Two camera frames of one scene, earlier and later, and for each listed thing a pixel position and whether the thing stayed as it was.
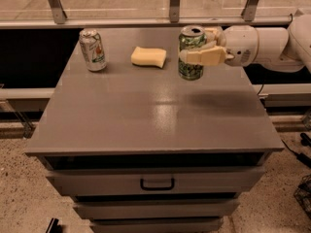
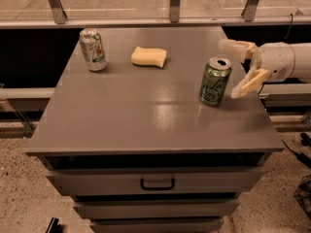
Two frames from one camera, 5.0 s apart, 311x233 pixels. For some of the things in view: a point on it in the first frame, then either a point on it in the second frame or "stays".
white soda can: [92, 49] stays
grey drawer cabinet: [143, 150] stays
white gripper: [240, 45] → [276, 61]
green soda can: [190, 37] → [216, 75]
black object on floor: [53, 226] stays
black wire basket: [302, 193] stays
